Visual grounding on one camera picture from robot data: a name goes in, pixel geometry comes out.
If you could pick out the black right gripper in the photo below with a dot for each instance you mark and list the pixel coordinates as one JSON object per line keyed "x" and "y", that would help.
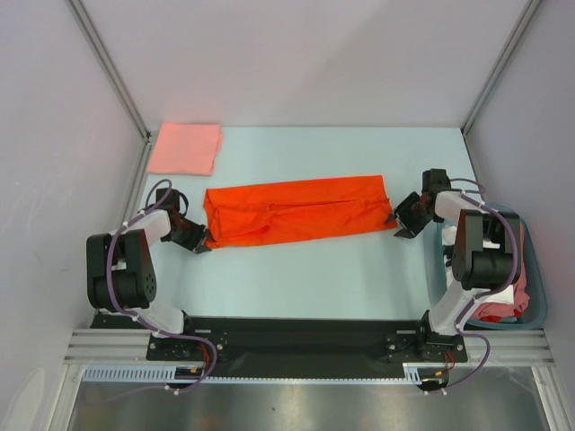
{"x": 402, "y": 210}

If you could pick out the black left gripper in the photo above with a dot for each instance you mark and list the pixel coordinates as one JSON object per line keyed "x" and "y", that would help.
{"x": 199, "y": 233}

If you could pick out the orange polo t-shirt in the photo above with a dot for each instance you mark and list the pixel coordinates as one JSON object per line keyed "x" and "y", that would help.
{"x": 297, "y": 211}

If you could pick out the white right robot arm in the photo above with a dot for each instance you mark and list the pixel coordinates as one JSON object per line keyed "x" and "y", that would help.
{"x": 486, "y": 257}

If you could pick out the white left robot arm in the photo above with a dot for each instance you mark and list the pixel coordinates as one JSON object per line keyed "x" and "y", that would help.
{"x": 119, "y": 267}

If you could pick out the folded pink t-shirt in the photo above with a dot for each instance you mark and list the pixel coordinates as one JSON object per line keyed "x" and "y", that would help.
{"x": 186, "y": 149}

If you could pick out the pink garment in bin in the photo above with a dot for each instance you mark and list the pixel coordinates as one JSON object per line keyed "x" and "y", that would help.
{"x": 496, "y": 313}

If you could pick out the teal plastic laundry bin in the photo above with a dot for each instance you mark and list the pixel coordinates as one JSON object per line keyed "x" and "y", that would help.
{"x": 535, "y": 313}

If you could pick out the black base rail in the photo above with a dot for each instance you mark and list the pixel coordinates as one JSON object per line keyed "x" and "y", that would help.
{"x": 307, "y": 348}

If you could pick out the blue slotted cable duct right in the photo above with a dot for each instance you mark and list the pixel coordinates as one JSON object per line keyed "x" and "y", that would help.
{"x": 440, "y": 373}

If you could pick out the blue slotted cable duct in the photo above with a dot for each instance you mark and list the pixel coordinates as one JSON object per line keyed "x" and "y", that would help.
{"x": 172, "y": 374}
{"x": 440, "y": 373}

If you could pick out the aluminium front rail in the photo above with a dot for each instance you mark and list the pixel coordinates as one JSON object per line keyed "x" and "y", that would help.
{"x": 128, "y": 347}

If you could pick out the blue slotted cable duct left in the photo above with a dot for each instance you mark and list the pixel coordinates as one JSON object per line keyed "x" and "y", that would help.
{"x": 172, "y": 374}

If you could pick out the aluminium frame post right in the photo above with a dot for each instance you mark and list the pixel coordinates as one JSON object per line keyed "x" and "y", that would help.
{"x": 502, "y": 63}

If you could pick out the aluminium frame post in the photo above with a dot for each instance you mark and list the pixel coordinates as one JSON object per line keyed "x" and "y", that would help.
{"x": 502, "y": 63}
{"x": 96, "y": 43}

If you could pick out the aluminium frame post left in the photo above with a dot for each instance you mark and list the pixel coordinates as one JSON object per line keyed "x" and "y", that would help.
{"x": 96, "y": 43}

